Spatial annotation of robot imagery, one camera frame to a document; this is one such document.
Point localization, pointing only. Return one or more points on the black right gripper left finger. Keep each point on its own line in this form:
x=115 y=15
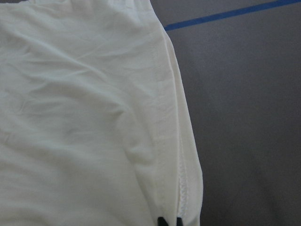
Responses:
x=162 y=222

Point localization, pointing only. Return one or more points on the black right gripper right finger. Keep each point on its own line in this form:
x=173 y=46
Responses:
x=179 y=221

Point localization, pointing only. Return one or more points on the cream long-sleeve printed shirt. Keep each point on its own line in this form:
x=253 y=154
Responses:
x=94 y=124

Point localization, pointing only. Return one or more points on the blue tape grid lines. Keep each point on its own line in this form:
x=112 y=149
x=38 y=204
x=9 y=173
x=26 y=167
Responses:
x=229 y=14

